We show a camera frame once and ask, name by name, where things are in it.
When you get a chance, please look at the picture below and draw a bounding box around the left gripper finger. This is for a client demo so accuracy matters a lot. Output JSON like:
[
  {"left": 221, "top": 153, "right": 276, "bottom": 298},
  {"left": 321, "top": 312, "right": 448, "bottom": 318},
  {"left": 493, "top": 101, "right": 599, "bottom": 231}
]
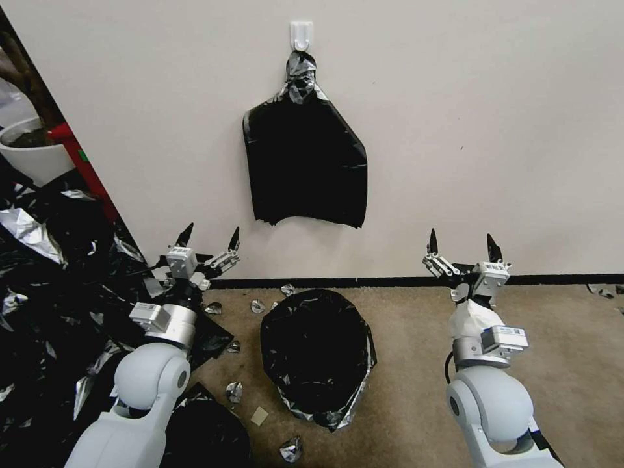
[
  {"left": 202, "top": 226, "right": 242, "bottom": 280},
  {"left": 168, "top": 222, "right": 195, "bottom": 254}
]

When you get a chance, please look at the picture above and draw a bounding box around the flat black trash bag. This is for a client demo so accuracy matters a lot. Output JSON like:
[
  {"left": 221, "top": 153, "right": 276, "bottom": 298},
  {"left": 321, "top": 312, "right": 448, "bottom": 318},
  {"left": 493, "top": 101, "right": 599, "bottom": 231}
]
[{"left": 187, "top": 311, "right": 235, "bottom": 372}]

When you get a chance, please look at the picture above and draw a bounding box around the trash bin with black liner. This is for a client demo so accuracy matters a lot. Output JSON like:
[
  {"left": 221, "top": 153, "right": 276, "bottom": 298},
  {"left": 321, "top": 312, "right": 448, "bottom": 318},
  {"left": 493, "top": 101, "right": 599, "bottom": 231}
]
[{"left": 259, "top": 287, "right": 377, "bottom": 434}]

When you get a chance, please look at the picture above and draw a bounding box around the black hanging trash bag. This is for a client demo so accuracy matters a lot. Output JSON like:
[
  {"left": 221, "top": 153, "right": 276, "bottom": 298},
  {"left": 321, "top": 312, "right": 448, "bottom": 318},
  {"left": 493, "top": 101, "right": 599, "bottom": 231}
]
[{"left": 242, "top": 51, "right": 369, "bottom": 230}]

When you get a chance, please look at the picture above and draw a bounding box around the crumpled black trash bag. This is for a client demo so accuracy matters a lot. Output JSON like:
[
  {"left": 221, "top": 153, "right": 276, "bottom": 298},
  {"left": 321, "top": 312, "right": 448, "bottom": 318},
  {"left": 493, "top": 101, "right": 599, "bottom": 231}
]
[{"left": 165, "top": 382, "right": 252, "bottom": 468}]

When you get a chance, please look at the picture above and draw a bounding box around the pile of black trash bags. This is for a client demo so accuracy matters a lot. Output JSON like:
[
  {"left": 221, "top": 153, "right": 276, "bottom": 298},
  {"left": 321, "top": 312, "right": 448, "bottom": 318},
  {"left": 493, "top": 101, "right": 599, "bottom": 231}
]
[{"left": 0, "top": 161, "right": 169, "bottom": 468}]

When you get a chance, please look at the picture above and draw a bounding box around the white wrap on wrist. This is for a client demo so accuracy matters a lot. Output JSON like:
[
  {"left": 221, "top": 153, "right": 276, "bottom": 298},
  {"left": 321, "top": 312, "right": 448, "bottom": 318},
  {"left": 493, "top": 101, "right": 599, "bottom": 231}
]
[{"left": 448, "top": 298, "right": 508, "bottom": 342}]

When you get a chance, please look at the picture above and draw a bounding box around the black baseboard strip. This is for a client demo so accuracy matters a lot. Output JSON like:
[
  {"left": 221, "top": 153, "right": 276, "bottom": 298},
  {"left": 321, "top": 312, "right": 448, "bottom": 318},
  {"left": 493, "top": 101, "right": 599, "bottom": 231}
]
[{"left": 204, "top": 274, "right": 624, "bottom": 289}]

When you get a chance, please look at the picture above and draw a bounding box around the white plant pot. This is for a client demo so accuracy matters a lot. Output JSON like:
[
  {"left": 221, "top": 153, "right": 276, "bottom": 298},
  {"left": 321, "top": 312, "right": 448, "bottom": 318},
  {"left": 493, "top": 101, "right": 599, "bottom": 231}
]
[{"left": 0, "top": 116, "right": 77, "bottom": 188}]

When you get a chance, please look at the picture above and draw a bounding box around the brown plant trunk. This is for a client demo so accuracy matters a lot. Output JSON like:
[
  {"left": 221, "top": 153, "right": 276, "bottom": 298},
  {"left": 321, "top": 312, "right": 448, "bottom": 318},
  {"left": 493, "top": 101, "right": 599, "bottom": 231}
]
[{"left": 0, "top": 9, "right": 55, "bottom": 147}]

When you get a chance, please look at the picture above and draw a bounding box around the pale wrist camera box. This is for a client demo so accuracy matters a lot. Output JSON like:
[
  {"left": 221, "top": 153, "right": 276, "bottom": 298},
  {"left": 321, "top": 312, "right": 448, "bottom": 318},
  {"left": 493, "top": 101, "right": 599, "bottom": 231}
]
[
  {"left": 166, "top": 246, "right": 198, "bottom": 280},
  {"left": 474, "top": 261, "right": 512, "bottom": 299}
]

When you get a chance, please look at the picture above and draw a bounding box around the red frame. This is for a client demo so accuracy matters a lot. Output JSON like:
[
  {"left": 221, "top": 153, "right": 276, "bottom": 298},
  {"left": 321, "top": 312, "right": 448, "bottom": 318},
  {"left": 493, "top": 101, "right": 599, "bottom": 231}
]
[{"left": 48, "top": 122, "right": 121, "bottom": 216}]

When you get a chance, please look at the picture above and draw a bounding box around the white wall hook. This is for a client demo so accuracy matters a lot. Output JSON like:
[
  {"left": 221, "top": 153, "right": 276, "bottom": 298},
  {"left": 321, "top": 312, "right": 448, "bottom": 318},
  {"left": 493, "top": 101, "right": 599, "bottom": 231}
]
[{"left": 289, "top": 21, "right": 315, "bottom": 53}]

